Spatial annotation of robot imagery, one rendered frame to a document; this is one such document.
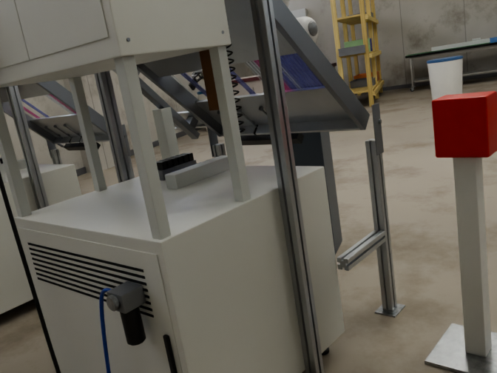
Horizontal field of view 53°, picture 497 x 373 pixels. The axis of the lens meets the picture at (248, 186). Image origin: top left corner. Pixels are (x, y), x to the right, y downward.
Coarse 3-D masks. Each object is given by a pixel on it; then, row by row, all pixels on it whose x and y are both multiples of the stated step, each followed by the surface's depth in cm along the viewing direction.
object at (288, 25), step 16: (272, 0) 129; (288, 16) 134; (288, 32) 134; (304, 32) 140; (304, 48) 140; (320, 64) 146; (320, 80) 150; (336, 80) 153; (336, 96) 155; (352, 96) 161; (352, 112) 161
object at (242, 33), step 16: (224, 0) 136; (240, 0) 134; (240, 16) 140; (240, 32) 147; (240, 48) 155; (256, 48) 152; (288, 48) 147; (144, 64) 176; (160, 64) 173; (176, 64) 169; (192, 64) 166
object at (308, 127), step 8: (336, 120) 177; (344, 120) 175; (352, 120) 173; (248, 128) 204; (256, 128) 202; (264, 128) 198; (296, 128) 187; (304, 128) 185; (312, 128) 182; (320, 128) 180; (328, 128) 177; (336, 128) 175; (344, 128) 173; (352, 128) 171
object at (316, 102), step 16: (240, 96) 185; (256, 96) 180; (288, 96) 172; (304, 96) 169; (320, 96) 166; (208, 112) 206; (256, 112) 192; (288, 112) 183; (304, 112) 180; (320, 112) 176; (336, 112) 172
